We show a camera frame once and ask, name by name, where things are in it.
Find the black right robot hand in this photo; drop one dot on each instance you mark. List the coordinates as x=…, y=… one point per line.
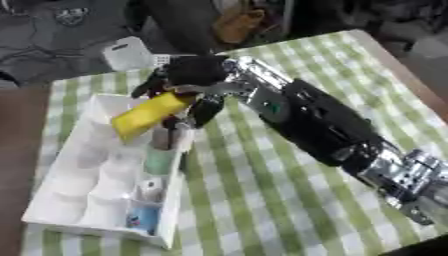
x=195, y=71

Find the yellow rectangular block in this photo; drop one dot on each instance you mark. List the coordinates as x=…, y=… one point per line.
x=146, y=115

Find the silver and black right robot arm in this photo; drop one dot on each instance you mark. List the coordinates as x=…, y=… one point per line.
x=315, y=120

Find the white compartment box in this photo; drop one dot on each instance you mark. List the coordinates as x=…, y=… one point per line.
x=99, y=173

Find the tan brown bag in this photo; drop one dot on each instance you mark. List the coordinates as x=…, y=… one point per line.
x=237, y=23

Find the white plastic basket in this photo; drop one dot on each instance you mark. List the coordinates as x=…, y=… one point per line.
x=129, y=53

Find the pale green cylinder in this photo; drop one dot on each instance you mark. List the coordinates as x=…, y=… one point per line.
x=160, y=160

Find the small white bottle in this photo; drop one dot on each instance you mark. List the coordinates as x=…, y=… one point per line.
x=152, y=190

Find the light blue packet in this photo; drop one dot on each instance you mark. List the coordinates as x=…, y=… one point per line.
x=143, y=218

